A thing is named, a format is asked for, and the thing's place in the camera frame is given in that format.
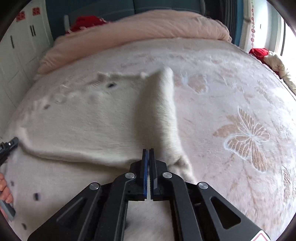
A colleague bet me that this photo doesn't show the pink floral bed blanket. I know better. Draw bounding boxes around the pink floral bed blanket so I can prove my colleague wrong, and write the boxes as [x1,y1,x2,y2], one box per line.
[11,39,295,240]

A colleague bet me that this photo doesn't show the white wardrobe with red stickers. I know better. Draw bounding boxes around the white wardrobe with red stickers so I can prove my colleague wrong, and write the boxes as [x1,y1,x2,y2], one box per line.
[1,1,53,132]

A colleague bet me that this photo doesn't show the red pillow at headboard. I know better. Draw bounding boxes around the red pillow at headboard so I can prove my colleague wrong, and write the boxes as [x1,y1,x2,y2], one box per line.
[67,16,109,33]

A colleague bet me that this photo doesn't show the pink folded duvet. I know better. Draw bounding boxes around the pink folded duvet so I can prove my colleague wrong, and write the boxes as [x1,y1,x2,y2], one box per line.
[38,9,232,75]

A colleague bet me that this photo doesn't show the red and cream clothes pile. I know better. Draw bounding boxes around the red and cream clothes pile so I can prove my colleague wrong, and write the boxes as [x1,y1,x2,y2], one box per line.
[249,48,295,94]

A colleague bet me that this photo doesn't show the person's left hand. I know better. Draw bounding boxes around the person's left hand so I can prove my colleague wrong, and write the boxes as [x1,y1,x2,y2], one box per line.
[0,173,14,204]

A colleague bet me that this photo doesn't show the cream knit sweater black hearts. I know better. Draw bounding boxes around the cream knit sweater black hearts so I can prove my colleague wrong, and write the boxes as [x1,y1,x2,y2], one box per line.
[4,67,195,240]

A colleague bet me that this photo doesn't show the dark teal upholstered headboard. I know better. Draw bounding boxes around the dark teal upholstered headboard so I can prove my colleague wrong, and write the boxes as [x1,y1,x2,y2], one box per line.
[63,0,206,28]

